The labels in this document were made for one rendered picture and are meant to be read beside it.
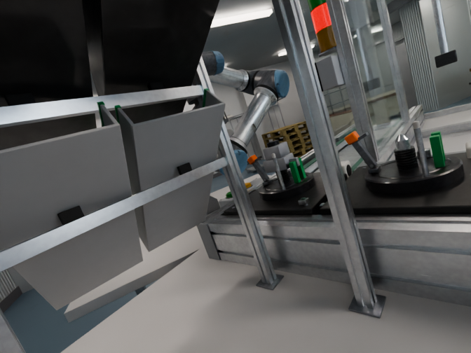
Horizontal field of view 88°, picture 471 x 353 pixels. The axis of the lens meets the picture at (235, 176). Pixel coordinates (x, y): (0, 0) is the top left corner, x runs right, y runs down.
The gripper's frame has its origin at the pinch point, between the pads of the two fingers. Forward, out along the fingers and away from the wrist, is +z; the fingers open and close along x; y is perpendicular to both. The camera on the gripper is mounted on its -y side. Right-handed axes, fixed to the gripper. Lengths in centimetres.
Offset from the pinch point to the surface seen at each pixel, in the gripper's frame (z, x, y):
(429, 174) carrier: 15, -53, 4
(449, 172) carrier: 15, -55, 4
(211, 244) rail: 19.1, -13.4, -19.3
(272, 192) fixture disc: 12.4, -26.7, -5.4
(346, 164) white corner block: 14.3, -33.7, 12.8
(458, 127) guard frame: 30, -33, 87
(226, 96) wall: -151, 594, 442
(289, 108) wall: -34, 552, 640
